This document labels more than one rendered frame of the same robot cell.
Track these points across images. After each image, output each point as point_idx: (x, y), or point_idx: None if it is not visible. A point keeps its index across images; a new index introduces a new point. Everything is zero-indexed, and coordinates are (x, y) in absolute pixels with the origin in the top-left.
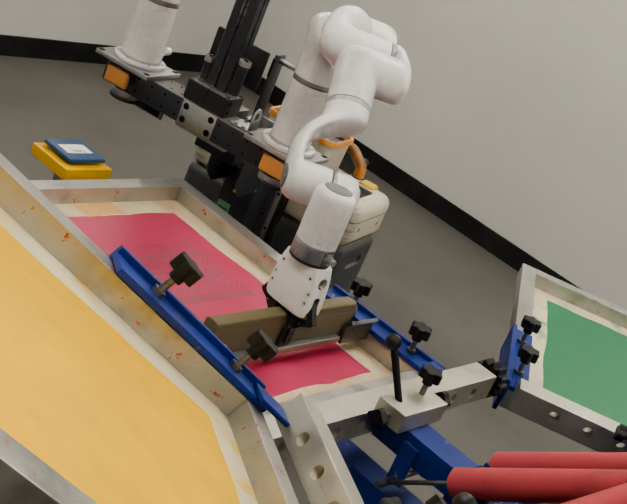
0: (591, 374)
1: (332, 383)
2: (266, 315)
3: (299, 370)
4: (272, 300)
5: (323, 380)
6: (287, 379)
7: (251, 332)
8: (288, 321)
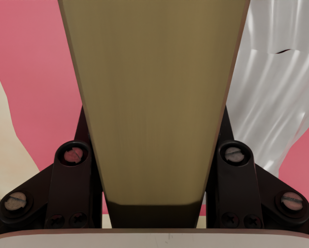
0: None
1: (17, 137)
2: (89, 41)
3: (75, 97)
4: (253, 211)
5: (28, 125)
6: (26, 26)
7: None
8: (82, 173)
